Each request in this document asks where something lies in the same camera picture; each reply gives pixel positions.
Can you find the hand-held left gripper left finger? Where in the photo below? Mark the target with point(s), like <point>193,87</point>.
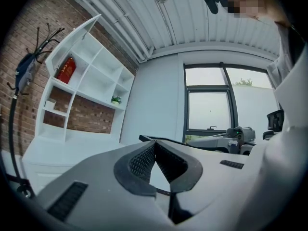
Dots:
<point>140,163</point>

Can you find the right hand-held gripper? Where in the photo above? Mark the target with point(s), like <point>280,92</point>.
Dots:
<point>241,136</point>

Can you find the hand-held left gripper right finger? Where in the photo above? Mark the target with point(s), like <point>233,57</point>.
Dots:
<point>176,167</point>

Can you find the white shelf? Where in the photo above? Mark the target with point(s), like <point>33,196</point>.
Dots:
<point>101,68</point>

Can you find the black office chair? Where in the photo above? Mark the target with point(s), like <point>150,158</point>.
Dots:
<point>274,124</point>

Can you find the black framed window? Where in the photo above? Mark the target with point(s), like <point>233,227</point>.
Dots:
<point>209,105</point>

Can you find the person's white shirt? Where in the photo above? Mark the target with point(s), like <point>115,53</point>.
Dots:
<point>284,119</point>

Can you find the small green potted plant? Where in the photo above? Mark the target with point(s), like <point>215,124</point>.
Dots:
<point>116,100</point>

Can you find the white low cabinet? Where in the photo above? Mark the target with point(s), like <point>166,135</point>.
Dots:
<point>60,155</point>

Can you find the small white box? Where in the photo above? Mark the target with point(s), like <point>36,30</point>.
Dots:
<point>50,104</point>

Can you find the red book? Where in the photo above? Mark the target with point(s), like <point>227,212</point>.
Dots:
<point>66,70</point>

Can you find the black coat rack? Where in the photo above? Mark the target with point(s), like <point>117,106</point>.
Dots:
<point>13,119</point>

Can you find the white ceiling pipes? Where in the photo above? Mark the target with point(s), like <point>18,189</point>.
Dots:
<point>120,20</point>

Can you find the dark blue hanging bag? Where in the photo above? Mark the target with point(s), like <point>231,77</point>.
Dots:
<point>25,71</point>

